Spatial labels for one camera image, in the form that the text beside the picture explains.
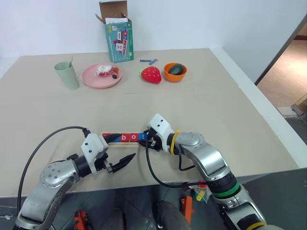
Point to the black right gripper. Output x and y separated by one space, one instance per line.
156 142

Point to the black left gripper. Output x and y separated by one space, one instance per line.
103 163

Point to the blue letter tile t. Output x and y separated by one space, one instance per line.
142 136

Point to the wooden letter tray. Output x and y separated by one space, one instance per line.
124 144

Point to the red letter tile o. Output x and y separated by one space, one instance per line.
133 137

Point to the red letter tile b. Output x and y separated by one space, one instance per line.
124 138

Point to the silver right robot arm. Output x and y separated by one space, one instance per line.
206 153

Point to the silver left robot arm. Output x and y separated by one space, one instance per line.
55 175

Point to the beige table cover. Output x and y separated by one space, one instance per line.
153 105

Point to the red strawberry toy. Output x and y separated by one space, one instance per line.
151 75

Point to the orange bowl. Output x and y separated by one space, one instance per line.
173 77

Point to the small black toy piece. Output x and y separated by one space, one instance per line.
114 77

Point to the pink plate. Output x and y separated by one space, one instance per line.
96 82

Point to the dark green avocado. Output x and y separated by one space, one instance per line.
176 69

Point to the clear bag of coloured pieces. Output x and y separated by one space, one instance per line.
199 194

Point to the thin blue stick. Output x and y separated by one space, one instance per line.
145 60

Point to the orange and black tool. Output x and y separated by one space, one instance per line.
80 220

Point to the dark rounded shape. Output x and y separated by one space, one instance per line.
170 215

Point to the orange bar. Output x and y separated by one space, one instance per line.
188 210

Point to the pale green cup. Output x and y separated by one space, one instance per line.
66 76

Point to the green cardboard game box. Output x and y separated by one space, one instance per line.
120 45

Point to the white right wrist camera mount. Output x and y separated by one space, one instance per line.
159 124

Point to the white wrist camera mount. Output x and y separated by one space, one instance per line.
92 146
159 124

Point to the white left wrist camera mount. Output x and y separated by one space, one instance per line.
92 146

